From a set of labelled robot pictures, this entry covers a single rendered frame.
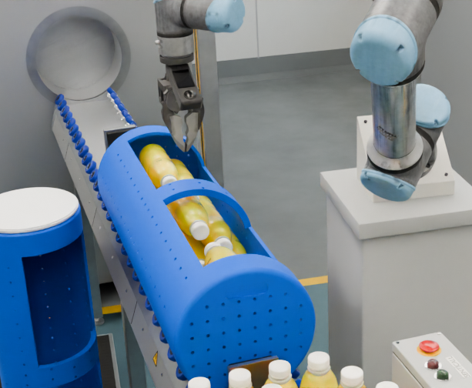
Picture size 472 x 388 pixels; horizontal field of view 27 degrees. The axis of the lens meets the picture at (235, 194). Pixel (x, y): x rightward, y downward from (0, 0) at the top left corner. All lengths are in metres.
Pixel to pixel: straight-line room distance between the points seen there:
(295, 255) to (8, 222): 2.18
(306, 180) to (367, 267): 3.13
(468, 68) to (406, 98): 2.69
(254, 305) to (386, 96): 0.46
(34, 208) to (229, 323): 0.95
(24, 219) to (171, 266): 0.75
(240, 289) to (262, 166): 3.74
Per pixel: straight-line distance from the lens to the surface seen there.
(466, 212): 2.24
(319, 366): 1.75
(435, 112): 2.10
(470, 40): 4.48
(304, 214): 4.92
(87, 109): 3.74
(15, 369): 2.75
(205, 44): 3.16
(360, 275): 2.24
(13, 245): 2.55
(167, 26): 1.98
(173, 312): 1.84
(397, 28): 1.69
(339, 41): 7.30
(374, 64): 1.72
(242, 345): 1.87
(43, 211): 2.61
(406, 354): 1.80
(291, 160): 5.61
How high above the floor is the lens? 2.08
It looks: 24 degrees down
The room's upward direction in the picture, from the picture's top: 3 degrees counter-clockwise
